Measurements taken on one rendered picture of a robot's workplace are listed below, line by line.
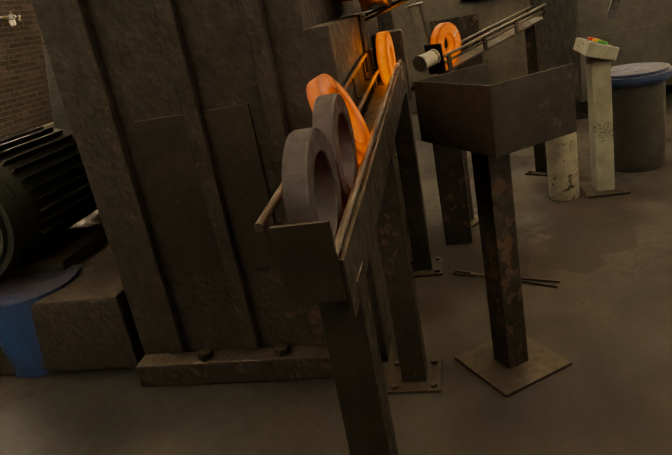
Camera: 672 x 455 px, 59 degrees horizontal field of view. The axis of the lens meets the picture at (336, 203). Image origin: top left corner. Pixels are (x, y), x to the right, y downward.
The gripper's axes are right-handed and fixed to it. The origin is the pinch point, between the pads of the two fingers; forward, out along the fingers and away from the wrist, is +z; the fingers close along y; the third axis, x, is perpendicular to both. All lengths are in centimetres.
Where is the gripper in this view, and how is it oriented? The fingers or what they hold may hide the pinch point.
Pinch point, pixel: (613, 9)
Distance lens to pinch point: 249.0
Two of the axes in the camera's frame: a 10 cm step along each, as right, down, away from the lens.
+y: -1.6, 3.4, -9.3
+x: 9.7, 2.1, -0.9
